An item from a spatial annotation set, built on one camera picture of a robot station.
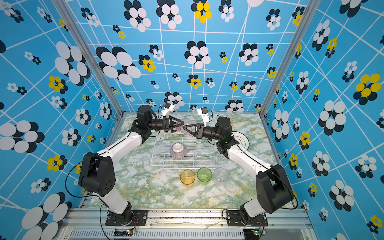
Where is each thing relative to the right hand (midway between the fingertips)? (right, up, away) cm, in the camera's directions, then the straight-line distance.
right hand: (185, 129), depth 71 cm
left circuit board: (-31, -51, +1) cm, 59 cm away
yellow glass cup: (0, -28, +16) cm, 32 cm away
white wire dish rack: (+8, -17, +28) cm, 33 cm away
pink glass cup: (+1, +3, +1) cm, 3 cm away
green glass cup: (+10, -27, +15) cm, 32 cm away
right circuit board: (+32, -50, -1) cm, 59 cm away
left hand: (-1, +1, +2) cm, 3 cm away
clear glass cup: (+20, -27, +16) cm, 37 cm away
